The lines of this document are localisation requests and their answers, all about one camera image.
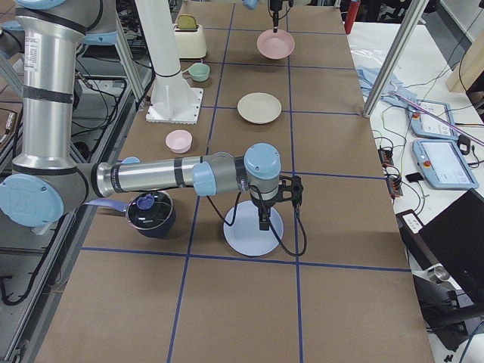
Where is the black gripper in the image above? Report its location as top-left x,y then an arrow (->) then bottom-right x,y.
253,198 -> 275,231
268,0 -> 284,33

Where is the pink plate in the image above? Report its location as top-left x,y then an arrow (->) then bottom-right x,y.
256,29 -> 295,60

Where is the red cylinder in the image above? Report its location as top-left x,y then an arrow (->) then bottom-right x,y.
344,0 -> 361,35

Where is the green bowl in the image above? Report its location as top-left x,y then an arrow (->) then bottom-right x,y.
188,63 -> 210,82

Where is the cream plate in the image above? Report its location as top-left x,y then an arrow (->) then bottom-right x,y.
237,92 -> 282,125

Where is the dark blue lidded saucepan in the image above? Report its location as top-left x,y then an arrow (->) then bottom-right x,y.
86,191 -> 176,238

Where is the pink bowl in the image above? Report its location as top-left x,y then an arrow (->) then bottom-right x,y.
165,129 -> 193,154

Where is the blue cloth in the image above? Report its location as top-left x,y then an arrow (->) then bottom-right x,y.
355,64 -> 419,109

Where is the light blue cup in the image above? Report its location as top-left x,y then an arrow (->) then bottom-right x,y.
121,157 -> 140,164

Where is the teach pendant far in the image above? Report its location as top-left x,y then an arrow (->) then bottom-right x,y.
407,100 -> 458,141

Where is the teach pendant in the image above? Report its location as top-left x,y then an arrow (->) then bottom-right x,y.
407,100 -> 458,141
412,139 -> 479,191

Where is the teach pendant near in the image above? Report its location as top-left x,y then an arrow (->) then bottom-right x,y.
412,139 -> 479,191

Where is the black laptop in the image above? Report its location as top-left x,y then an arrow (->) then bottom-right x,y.
396,189 -> 483,300

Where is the reacher grabber stick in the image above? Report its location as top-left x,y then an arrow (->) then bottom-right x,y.
389,91 -> 484,147

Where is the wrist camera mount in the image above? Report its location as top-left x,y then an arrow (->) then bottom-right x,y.
277,175 -> 304,209

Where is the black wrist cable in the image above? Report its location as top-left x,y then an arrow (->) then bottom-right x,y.
206,181 -> 307,258

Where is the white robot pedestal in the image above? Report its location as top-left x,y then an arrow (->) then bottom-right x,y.
135,0 -> 203,124

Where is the aluminium frame post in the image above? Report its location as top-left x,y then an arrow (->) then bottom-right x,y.
361,0 -> 429,118

